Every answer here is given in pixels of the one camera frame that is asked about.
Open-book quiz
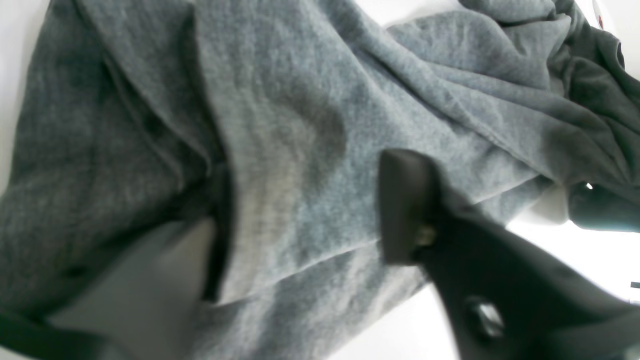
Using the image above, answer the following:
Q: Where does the grey t-shirt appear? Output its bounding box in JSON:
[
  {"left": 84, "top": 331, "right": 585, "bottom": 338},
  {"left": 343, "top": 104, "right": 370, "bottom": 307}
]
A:
[{"left": 1, "top": 0, "right": 639, "bottom": 360}]

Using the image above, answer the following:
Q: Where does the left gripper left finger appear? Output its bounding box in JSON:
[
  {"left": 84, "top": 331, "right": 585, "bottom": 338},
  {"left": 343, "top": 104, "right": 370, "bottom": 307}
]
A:
[{"left": 1, "top": 165, "right": 233, "bottom": 360}]

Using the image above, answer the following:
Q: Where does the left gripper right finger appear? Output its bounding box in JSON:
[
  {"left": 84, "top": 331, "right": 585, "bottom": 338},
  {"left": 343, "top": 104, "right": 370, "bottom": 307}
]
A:
[{"left": 377, "top": 148, "right": 640, "bottom": 360}]

